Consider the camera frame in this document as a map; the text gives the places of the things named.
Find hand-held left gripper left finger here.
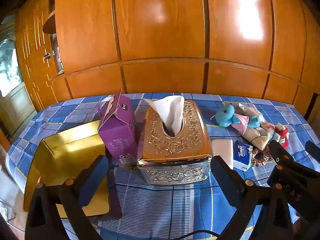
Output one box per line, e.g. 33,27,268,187
25,155,110,240

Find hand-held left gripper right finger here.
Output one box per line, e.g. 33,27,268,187
211,155,293,240

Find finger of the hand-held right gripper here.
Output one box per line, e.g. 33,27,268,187
268,139,320,222
306,140,320,159

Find blue white tissue packet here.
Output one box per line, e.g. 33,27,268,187
233,140,253,172

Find white wet wipes pack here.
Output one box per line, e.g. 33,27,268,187
212,139,234,170

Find red fuzzy sock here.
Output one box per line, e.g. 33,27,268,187
274,123,289,148

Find pink brown scrunchie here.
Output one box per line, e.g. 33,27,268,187
251,149,273,168

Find white sock with blue band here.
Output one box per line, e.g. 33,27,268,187
261,122,281,141

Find beige sock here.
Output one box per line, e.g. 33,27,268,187
244,126,271,151

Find blue elephant plush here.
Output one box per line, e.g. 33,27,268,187
211,103,262,134

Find white grey sock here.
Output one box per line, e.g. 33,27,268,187
238,103,263,121

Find purple carton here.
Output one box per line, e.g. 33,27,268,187
97,89,138,167

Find gold embossed tissue box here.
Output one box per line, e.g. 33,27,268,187
136,100,214,186

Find blue plaid bedsheet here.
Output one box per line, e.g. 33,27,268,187
5,92,320,240

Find white tissue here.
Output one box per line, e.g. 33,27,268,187
143,95,185,135

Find wooden door with glass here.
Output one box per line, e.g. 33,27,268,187
0,14,28,137

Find wooden wardrobe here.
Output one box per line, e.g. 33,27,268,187
15,0,320,121

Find black cable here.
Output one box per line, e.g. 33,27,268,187
172,231,221,240

